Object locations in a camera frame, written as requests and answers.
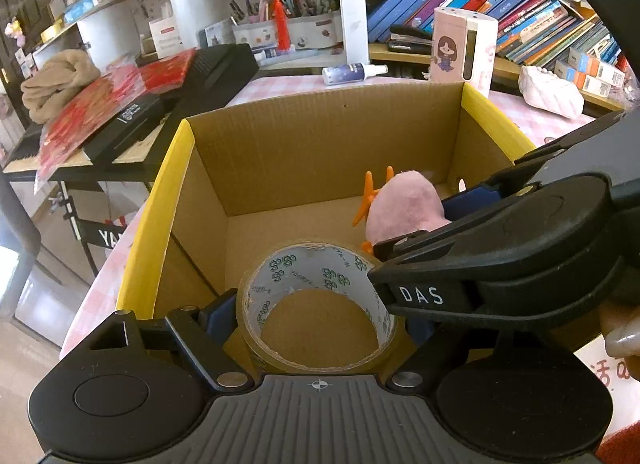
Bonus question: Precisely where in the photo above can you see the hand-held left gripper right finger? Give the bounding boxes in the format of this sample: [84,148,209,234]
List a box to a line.
[385,318,470,391]

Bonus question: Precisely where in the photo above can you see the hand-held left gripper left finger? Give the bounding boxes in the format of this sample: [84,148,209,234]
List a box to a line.
[87,288,252,393]

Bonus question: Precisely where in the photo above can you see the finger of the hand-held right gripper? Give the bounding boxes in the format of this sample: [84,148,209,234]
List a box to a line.
[442,178,540,226]
[372,204,502,263]

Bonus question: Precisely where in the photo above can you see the pink plush with orange legs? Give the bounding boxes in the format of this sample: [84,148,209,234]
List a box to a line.
[352,167,449,256]

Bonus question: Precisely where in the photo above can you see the cardboard box with yellow edges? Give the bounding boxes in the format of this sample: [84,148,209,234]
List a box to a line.
[115,82,538,377]

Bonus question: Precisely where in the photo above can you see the person's right hand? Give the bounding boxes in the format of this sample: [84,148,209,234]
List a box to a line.
[599,300,640,381]

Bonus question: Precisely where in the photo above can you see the white quilted pouch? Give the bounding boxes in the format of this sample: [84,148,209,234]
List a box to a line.
[518,66,585,119]

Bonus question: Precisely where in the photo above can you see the white paper with red print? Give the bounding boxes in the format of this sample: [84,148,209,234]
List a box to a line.
[574,341,637,439]

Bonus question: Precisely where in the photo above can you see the pink box with cartoon girl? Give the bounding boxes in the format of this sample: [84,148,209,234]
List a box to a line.
[427,7,499,98]

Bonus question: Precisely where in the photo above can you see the black keyboard stand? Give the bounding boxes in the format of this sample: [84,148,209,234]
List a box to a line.
[49,179,153,277]

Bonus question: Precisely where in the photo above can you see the small spray bottle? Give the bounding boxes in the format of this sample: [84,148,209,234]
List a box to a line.
[321,63,389,86]

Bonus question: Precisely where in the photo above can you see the orange and blue boxes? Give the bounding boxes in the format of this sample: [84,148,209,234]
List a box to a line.
[552,46,629,98]

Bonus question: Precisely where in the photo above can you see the long black box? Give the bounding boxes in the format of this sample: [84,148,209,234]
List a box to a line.
[82,94,169,164]

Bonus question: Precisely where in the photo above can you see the white shelf unit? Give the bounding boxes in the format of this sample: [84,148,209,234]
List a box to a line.
[30,0,373,70]

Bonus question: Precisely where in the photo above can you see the white desk pen organizer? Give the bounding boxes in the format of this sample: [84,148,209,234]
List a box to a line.
[232,9,346,51]

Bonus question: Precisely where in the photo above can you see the large red printed packet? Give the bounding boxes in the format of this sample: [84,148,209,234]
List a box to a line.
[34,69,151,195]

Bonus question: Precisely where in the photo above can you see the black electronic keyboard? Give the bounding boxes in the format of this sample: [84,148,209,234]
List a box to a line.
[2,43,261,185]

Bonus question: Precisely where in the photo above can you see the small red printed packet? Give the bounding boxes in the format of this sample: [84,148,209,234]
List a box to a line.
[136,48,199,95]

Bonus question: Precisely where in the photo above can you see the red tassel ornament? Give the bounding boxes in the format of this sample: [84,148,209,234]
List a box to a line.
[268,0,293,52]

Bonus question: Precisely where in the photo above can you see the small picture card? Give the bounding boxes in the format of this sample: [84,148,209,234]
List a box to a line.
[204,20,236,49]

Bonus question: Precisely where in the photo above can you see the white box with red label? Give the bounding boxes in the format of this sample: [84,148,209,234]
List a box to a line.
[148,17,184,58]

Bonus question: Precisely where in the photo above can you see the beige folded towel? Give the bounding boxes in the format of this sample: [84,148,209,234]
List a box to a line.
[20,50,103,123]

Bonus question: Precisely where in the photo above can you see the gold flat box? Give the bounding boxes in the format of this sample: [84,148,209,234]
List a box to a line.
[40,19,67,44]

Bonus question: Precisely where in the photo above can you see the blue tissue packet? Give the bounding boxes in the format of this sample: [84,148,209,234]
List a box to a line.
[62,0,100,25]

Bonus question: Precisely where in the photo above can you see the small pink hanging toy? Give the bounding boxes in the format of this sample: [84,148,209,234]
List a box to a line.
[4,17,27,48]

